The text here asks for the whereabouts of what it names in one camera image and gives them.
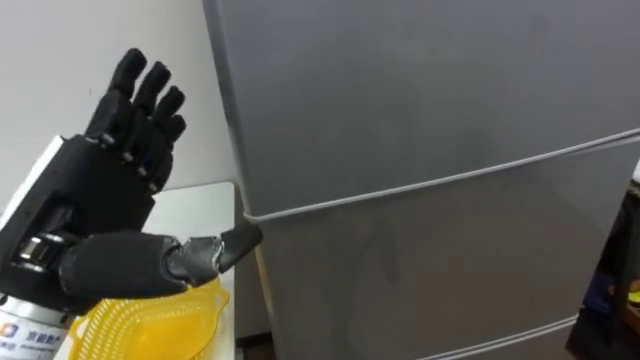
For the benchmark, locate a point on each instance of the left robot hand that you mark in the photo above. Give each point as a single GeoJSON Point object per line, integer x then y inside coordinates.
{"type": "Point", "coordinates": [95, 200]}

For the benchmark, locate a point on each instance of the yellow plastic mesh basket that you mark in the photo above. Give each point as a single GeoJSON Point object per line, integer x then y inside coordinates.
{"type": "Point", "coordinates": [150, 330]}

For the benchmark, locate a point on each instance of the white table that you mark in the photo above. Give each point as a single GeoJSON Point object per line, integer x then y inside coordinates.
{"type": "Point", "coordinates": [200, 210]}

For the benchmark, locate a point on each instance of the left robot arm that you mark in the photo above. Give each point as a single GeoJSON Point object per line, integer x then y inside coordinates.
{"type": "Point", "coordinates": [25, 332]}

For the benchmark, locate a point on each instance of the grey fridge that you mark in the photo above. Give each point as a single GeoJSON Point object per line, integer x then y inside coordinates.
{"type": "Point", "coordinates": [400, 125]}

